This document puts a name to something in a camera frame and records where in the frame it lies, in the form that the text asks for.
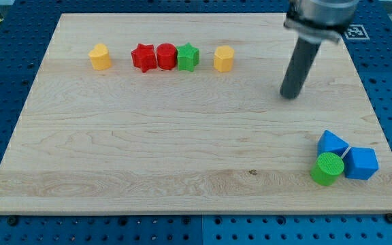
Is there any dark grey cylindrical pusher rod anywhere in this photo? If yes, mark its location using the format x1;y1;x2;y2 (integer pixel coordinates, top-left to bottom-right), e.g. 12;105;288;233
280;37;321;99

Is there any yellow hexagon block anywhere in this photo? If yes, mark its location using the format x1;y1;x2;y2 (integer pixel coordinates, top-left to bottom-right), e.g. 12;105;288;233
213;46;235;72

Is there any white fiducial marker tag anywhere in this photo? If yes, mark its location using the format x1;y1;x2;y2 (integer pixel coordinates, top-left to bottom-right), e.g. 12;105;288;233
344;24;369;40

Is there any blue triangular prism block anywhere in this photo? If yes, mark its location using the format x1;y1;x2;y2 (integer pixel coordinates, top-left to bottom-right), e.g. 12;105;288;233
317;130;349;157

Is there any green star block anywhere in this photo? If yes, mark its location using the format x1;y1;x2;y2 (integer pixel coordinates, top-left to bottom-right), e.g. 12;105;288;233
176;42;199;72

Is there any green cylinder block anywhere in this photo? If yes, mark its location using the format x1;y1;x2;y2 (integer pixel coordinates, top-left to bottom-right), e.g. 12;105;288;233
310;152;344;186

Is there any blue cube block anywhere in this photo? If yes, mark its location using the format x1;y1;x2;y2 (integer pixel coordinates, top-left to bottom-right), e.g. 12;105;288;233
343;147;379;180

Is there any red cylinder block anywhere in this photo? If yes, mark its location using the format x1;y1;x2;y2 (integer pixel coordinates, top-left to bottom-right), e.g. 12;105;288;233
157;43;178;70

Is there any red star block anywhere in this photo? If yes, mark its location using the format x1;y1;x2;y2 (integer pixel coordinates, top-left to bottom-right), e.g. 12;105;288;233
131;44;157;72

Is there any light wooden board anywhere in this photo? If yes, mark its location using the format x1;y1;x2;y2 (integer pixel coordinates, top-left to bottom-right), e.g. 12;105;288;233
0;14;392;216

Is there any yellow heart block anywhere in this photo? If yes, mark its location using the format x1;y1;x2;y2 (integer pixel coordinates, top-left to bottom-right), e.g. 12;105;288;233
88;43;112;70

